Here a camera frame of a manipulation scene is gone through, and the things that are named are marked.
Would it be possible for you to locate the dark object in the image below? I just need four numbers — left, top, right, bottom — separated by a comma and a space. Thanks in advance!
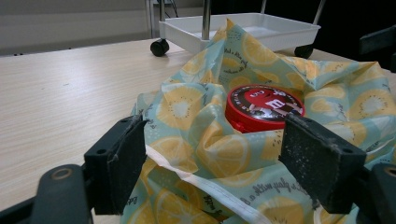
359, 24, 396, 74

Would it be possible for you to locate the lemon print cloth bag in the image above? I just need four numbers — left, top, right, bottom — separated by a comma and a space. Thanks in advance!
120, 18, 396, 224

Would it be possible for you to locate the white two-tier cart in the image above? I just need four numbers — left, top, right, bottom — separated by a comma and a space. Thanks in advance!
149, 0, 327, 60

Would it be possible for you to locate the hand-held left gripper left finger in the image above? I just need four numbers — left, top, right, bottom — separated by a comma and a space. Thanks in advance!
83, 115, 149, 217

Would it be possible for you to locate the red round candy tin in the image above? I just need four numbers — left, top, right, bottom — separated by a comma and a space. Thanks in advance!
225, 83, 306, 134

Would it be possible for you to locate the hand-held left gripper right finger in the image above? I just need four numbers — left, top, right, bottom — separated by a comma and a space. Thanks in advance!
277, 113, 368, 215

